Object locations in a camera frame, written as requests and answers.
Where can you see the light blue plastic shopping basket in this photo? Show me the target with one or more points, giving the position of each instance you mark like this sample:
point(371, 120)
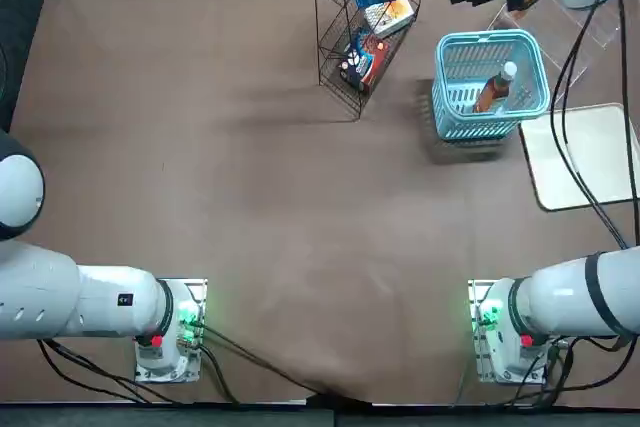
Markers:
point(441, 67)

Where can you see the white orange cracker box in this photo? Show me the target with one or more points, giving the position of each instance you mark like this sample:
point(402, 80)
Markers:
point(392, 14)

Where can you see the cream plastic tray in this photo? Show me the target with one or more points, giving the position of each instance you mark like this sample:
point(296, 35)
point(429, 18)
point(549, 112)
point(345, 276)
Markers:
point(542, 172)

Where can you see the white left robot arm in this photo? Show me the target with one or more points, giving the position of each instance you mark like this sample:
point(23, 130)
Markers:
point(100, 302)

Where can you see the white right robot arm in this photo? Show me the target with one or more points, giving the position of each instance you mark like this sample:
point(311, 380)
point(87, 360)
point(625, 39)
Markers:
point(565, 297)

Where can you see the clear acrylic shelf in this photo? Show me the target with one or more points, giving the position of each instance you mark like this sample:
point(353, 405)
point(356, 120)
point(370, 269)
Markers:
point(575, 62)

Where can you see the dark brown cookie box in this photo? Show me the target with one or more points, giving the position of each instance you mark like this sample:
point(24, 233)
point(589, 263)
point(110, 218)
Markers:
point(365, 64)

